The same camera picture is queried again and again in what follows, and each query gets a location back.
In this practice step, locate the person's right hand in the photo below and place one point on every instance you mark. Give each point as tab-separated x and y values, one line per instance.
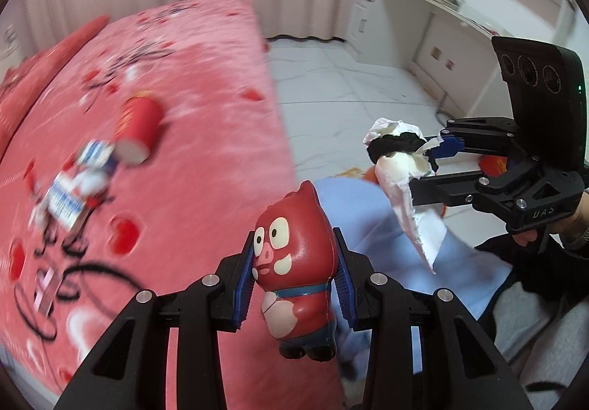
527	238

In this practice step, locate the small blue white carton box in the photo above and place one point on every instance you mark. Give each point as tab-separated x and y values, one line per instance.
97	154

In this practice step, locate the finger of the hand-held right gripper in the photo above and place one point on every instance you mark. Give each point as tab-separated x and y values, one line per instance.
448	147
441	191

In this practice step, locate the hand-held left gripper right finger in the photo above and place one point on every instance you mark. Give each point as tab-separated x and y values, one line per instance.
343	292

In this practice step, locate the white drawer cabinet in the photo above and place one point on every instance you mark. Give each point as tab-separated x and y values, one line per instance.
363	14

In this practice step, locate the light blue garment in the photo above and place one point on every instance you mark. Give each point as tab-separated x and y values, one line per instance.
368	226

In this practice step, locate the printed white carton box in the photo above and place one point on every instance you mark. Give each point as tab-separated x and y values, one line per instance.
65	203

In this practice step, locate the black fabric band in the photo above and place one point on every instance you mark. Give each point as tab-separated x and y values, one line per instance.
395	143

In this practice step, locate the white tissue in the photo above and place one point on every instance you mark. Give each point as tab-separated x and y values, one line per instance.
405	200

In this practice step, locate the white desk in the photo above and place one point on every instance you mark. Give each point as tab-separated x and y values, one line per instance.
460	32

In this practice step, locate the red cylindrical can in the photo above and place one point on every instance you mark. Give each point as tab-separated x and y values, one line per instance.
138	124

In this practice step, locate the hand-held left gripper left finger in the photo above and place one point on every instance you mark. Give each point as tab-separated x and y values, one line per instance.
244	283

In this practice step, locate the red pig squeeze toy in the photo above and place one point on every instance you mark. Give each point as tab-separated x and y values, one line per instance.
294	253

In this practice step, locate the bed with pink blanket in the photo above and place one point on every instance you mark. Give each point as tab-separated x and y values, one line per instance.
207	92

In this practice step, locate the grey pants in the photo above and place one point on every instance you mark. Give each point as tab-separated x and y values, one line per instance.
552	345

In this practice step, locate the red pillow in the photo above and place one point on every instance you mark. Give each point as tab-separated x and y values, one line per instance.
46	69

